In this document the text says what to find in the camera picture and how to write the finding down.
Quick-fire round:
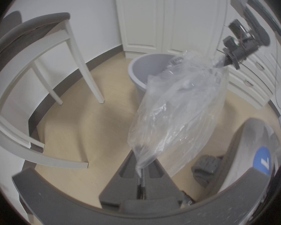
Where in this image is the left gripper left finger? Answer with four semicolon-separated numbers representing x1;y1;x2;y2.
99;150;141;210

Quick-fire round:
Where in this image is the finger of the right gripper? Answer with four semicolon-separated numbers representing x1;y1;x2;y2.
214;55;231;68

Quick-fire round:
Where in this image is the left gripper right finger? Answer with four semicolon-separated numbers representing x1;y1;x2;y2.
143;159;183;208

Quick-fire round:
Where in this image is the clear plastic bag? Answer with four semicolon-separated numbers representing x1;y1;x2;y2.
127;50;230;176

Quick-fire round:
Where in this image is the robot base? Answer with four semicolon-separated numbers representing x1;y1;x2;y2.
208;117;281;197

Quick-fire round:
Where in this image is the grey trash bin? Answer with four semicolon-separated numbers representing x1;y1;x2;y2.
128;53;186;104

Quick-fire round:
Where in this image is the white chest of drawers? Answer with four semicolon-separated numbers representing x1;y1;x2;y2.
216;3;279;108

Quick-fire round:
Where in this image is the white wardrobe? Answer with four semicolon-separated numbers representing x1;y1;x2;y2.
114;0;233;59

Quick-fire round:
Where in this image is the white chair with grey seat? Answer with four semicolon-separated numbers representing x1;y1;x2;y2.
0;12;105;170

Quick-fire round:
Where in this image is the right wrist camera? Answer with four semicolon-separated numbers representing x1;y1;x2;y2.
229;19;253;39

